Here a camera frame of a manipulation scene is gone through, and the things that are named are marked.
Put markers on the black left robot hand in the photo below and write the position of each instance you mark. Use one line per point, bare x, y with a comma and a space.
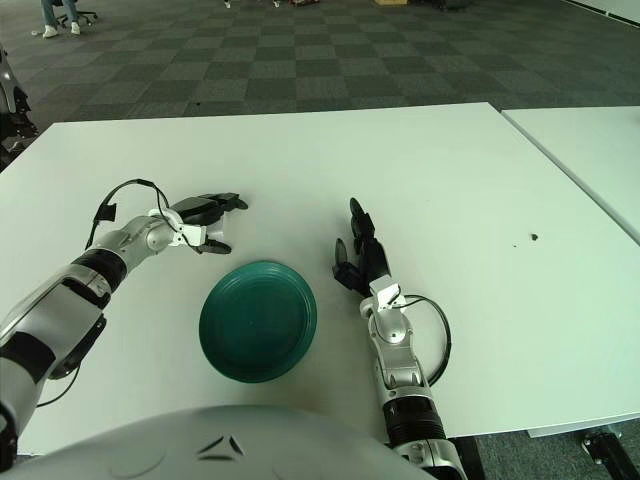
197, 207

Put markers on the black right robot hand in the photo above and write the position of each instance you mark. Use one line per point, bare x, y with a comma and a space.
372, 260

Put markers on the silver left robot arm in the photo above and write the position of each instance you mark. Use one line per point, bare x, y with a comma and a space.
140, 237

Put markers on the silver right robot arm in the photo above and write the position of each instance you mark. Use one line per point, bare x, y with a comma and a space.
395, 330

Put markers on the green plate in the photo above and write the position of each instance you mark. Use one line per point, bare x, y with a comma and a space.
257, 325

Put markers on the black swivel chair base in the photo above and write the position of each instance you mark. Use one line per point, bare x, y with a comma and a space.
85, 16

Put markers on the person legs white shoes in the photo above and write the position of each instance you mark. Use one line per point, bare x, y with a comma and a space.
49, 31

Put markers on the grey robot torso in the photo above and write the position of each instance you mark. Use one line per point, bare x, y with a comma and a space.
225, 450

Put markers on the white table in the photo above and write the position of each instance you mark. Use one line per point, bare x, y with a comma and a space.
590, 140

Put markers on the cardboard box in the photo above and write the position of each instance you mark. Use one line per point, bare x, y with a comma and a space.
390, 2

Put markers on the black table foot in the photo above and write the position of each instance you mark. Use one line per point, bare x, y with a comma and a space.
602, 445

